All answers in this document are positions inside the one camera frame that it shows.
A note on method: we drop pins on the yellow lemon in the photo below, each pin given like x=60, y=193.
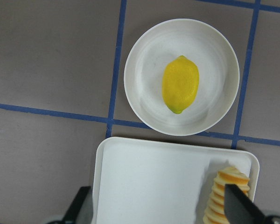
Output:
x=180, y=84

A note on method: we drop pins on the sliced yellow bread toy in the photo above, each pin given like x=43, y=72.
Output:
x=214, y=212

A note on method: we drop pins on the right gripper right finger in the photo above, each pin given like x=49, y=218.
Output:
x=239, y=209

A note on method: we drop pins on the white rectangular tray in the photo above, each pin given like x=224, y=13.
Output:
x=150, y=182

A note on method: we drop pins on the white round plate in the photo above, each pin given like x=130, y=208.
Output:
x=218, y=67

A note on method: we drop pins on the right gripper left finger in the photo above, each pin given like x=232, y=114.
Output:
x=80, y=210

